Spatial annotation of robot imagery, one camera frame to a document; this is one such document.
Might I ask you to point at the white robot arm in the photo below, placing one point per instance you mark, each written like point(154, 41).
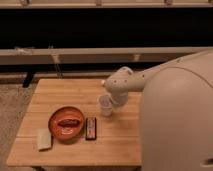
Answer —
point(176, 111)

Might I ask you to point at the translucent plastic cup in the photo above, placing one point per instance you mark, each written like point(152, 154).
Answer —
point(105, 105)

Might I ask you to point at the orange ceramic bowl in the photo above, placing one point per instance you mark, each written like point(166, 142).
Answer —
point(66, 123)

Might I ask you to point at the dark snack bar package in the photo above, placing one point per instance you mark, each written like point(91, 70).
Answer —
point(91, 128)

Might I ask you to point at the wooden table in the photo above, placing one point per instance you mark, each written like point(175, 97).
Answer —
point(117, 142)

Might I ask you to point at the white sponge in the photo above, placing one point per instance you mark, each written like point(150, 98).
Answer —
point(44, 139)

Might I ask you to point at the long wall rail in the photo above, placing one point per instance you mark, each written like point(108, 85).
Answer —
point(22, 56)

